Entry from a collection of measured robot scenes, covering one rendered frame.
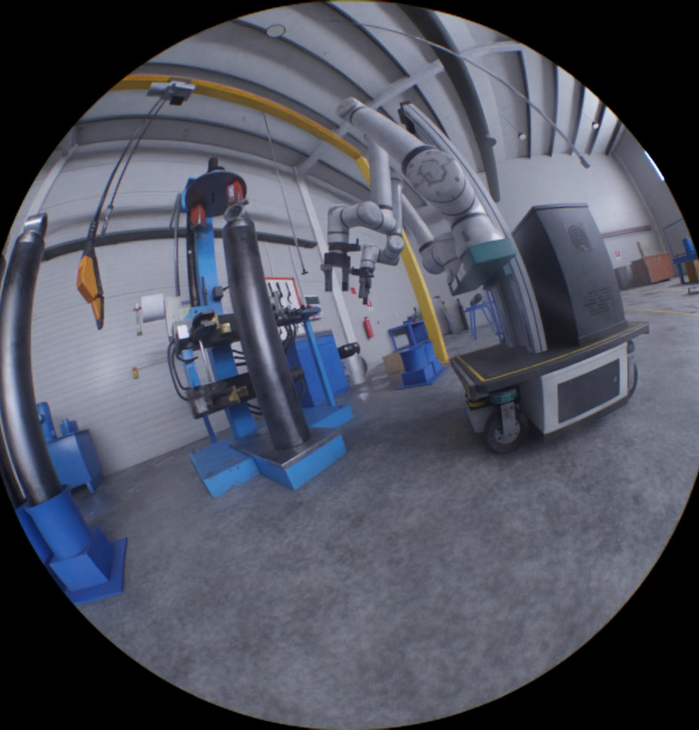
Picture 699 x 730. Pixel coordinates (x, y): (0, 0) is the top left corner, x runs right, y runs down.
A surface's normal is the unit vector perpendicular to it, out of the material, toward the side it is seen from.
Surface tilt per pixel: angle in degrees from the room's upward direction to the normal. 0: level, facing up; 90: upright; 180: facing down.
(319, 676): 0
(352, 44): 173
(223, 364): 90
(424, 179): 98
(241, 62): 173
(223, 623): 0
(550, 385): 90
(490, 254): 90
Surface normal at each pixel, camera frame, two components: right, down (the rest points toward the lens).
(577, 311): -0.34, 0.15
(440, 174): -0.54, 0.42
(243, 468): 0.73, -0.19
